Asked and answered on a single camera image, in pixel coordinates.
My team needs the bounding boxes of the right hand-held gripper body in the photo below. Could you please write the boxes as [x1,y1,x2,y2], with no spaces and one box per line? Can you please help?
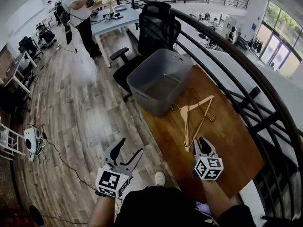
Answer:
[192,153,224,181]

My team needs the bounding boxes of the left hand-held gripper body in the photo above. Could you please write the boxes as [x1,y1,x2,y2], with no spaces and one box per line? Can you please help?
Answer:
[95,161,133,198]

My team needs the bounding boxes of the wooden clothes hanger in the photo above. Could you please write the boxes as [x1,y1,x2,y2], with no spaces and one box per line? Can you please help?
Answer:
[172,95,215,152]

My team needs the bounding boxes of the gold metal clothes hanger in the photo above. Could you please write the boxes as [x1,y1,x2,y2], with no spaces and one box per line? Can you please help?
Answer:
[184,88,217,148]

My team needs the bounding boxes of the grey plastic storage bin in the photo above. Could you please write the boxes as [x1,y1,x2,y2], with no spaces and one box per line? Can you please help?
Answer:
[126,48,194,118]

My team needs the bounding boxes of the person's right forearm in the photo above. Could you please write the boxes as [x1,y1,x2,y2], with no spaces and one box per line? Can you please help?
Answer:
[203,180,235,220]

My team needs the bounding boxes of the person's left forearm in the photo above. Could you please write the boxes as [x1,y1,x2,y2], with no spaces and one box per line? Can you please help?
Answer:
[89,196,119,227]

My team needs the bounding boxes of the dark red glossy object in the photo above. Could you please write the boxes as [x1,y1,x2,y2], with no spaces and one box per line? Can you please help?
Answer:
[0,209,31,227]

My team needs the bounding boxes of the dark coats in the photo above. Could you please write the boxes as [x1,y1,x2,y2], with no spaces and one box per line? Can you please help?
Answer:
[248,36,265,54]

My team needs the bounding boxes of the person's right white shoe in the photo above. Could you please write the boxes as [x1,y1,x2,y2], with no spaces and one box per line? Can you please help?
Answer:
[154,171,166,187]

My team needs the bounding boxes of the person's black clothed torso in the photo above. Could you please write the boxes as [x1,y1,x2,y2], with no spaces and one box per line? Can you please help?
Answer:
[115,185,257,227]

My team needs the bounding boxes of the white round floor device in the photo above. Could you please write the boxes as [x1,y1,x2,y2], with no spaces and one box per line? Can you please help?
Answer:
[23,128,44,162]

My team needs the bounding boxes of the white slatted chair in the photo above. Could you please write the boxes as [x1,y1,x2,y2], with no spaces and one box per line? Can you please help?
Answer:
[0,123,27,161]

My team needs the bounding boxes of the black mesh office chair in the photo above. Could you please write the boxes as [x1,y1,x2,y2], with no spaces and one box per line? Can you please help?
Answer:
[110,1,182,101]

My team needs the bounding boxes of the dark-topped white-legged desk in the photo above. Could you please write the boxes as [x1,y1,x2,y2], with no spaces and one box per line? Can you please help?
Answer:
[0,50,38,95]

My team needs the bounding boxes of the glass entrance doors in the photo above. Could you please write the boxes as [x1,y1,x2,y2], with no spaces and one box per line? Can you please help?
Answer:
[255,0,303,78]

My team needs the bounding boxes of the pale blue white-legged table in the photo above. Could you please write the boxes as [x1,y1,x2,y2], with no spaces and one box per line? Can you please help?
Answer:
[91,5,143,68]

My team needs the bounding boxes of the idle hand-held gripper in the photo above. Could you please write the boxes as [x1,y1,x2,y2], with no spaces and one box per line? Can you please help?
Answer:
[102,12,124,21]

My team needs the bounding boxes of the black floor cable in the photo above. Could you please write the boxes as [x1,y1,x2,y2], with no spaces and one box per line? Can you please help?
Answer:
[41,132,100,191]

